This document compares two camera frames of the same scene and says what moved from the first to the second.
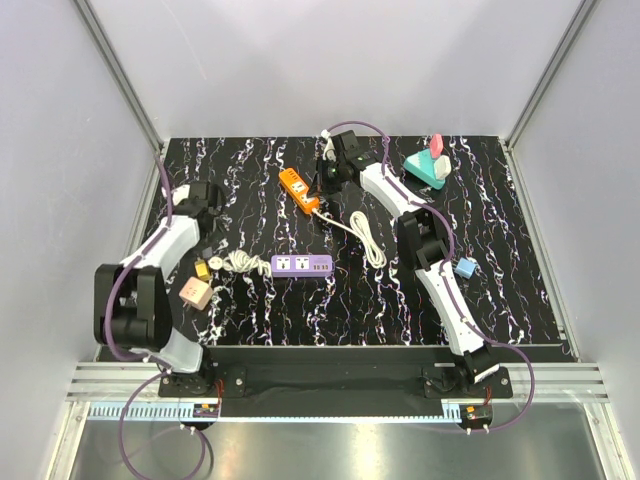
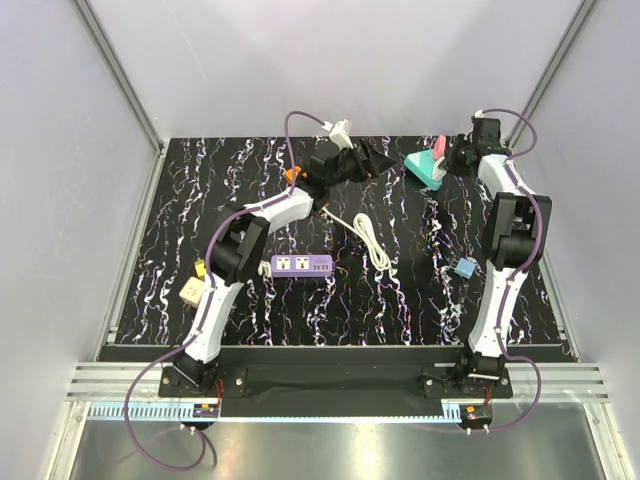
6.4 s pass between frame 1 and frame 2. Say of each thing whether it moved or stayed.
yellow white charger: stayed
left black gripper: moved
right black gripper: moved
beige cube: stayed
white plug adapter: stayed
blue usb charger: stayed
